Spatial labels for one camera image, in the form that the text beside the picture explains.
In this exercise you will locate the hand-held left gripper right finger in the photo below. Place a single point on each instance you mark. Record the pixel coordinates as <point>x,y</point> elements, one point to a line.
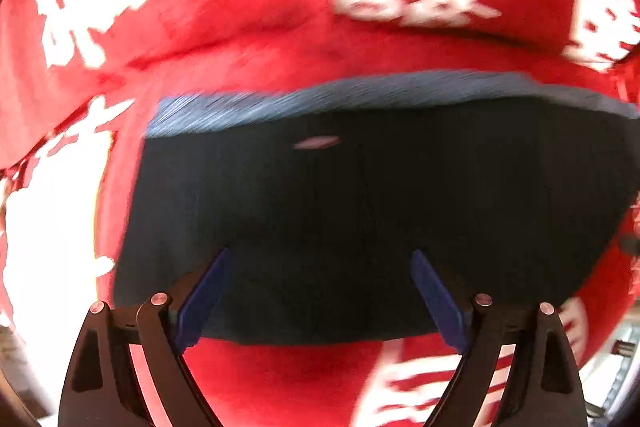
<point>440,302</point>

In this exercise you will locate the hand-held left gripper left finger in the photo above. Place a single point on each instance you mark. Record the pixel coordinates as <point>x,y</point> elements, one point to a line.
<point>202,297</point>

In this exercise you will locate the black pants with blue waistband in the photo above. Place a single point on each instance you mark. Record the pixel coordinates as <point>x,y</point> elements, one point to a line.
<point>350,207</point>

